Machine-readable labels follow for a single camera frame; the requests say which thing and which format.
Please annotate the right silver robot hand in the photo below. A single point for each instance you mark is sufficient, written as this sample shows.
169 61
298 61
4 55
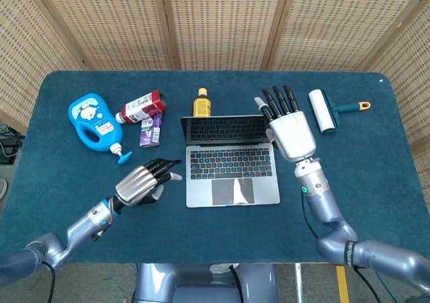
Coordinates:
292 131

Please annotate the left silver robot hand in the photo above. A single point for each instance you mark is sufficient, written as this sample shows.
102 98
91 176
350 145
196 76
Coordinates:
144 182

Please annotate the silver laptop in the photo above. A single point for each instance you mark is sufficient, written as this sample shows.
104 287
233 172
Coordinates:
231 168

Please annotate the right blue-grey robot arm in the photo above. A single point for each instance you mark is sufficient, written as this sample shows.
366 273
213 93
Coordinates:
352 236

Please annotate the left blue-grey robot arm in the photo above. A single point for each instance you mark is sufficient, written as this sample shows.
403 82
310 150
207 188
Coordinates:
64 236

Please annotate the purple drink carton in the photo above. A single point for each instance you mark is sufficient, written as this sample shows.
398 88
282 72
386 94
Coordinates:
151 131

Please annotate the blue table cloth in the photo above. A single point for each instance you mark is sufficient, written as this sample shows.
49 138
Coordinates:
134 232

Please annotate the red label bottle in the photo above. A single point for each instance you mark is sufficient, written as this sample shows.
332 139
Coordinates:
142 108

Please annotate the blue cartoon detergent bottle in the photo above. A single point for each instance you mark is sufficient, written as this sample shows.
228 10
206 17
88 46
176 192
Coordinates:
95 123

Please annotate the yellow label tea bottle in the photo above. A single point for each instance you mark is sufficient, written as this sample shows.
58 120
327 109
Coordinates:
201 106

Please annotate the blue-grey robot torso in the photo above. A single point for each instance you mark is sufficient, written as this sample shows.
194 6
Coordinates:
201 284

